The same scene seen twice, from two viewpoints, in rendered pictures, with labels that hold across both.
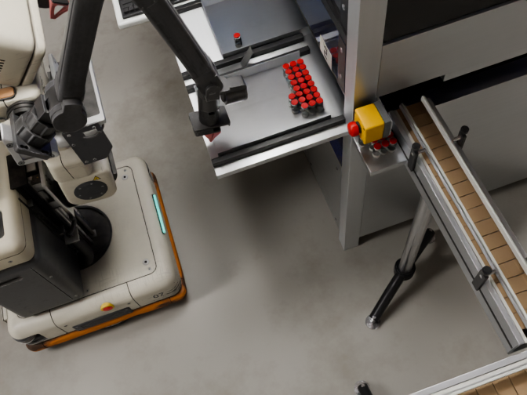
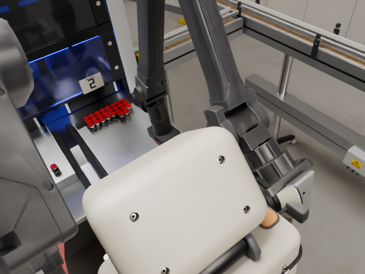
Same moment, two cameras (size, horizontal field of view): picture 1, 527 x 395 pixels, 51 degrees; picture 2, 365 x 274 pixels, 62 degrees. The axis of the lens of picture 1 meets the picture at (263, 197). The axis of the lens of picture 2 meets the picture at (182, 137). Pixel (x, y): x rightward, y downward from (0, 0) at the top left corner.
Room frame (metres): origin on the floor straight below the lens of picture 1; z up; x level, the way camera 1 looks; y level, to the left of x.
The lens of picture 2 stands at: (1.15, 0.74, 1.66)
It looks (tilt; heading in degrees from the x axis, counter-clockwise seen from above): 46 degrees down; 246
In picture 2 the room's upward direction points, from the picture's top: 7 degrees counter-clockwise
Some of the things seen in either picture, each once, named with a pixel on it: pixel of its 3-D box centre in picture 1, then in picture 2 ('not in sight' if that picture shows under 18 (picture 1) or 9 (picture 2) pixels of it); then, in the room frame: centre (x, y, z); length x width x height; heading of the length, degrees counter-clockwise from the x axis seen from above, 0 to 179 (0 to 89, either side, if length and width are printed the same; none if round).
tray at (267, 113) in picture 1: (260, 103); (126, 136); (1.02, -0.05, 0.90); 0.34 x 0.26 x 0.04; 98
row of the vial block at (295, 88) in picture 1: (295, 89); (111, 119); (1.03, -0.16, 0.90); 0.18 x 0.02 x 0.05; 8
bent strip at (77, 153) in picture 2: (231, 63); (85, 164); (1.18, 0.01, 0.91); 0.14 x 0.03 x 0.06; 98
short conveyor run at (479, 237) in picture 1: (468, 208); (183, 39); (0.54, -0.50, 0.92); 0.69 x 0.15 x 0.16; 7
